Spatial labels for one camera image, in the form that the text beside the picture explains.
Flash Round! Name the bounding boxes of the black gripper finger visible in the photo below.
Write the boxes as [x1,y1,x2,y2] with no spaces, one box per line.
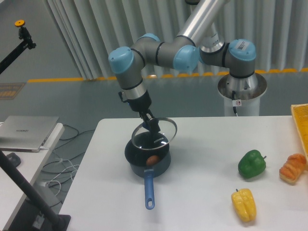
[147,109,160,133]
[139,111,149,127]

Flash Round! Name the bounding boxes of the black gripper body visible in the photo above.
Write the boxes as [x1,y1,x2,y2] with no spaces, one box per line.
[118,91,152,113]

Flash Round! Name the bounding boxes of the glass pot lid blue knob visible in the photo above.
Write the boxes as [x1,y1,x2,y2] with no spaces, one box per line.
[131,117,178,150]

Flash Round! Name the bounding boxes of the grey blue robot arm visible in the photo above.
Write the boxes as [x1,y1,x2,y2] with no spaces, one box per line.
[108,0,257,132]

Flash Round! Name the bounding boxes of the dark blue saucepan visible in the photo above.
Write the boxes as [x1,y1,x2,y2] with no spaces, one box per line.
[125,141,171,210]

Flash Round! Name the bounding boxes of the brown egg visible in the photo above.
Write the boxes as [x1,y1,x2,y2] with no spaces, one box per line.
[146,155,160,166]

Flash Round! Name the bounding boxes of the green bell pepper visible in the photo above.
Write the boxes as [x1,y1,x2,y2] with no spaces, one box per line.
[238,150,266,179]

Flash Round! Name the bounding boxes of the silver laptop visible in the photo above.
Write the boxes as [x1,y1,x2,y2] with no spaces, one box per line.
[0,115,59,153]

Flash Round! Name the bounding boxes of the yellow bell pepper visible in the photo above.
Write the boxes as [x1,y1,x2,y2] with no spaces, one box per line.
[231,188,257,222]

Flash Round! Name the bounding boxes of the black stand pole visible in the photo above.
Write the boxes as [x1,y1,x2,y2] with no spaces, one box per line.
[0,151,71,231]

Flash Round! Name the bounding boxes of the black mouse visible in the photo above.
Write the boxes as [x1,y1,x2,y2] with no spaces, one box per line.
[6,153,21,167]

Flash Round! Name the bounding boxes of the yellow plastic basket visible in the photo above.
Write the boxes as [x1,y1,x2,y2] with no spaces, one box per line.
[291,103,308,160]

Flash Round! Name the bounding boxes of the orange croissant bread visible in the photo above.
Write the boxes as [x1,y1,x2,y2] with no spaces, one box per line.
[279,154,307,184]

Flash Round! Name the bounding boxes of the white side table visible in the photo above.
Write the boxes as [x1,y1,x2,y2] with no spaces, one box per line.
[0,123,64,230]

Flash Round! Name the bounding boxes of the black cable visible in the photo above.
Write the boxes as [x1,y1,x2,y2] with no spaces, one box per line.
[40,124,96,207]

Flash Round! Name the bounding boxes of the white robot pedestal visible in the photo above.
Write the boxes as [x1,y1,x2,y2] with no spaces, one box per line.
[218,73,267,116]

